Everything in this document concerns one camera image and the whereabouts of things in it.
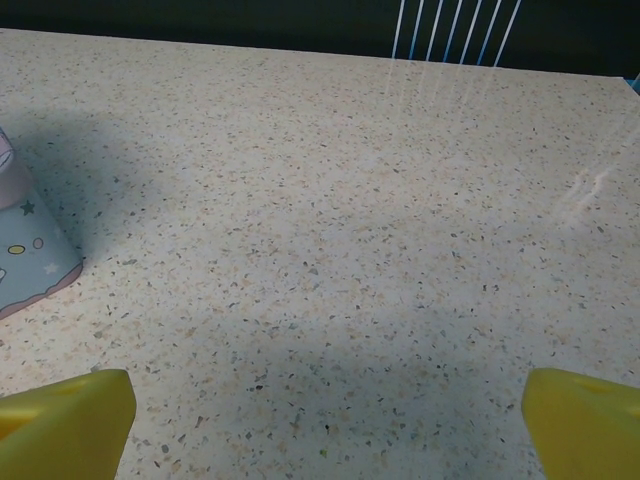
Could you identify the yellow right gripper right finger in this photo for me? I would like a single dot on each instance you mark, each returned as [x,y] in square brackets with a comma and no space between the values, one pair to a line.
[585,430]

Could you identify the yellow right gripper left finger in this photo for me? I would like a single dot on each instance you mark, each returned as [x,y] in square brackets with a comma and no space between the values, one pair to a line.
[65,430]

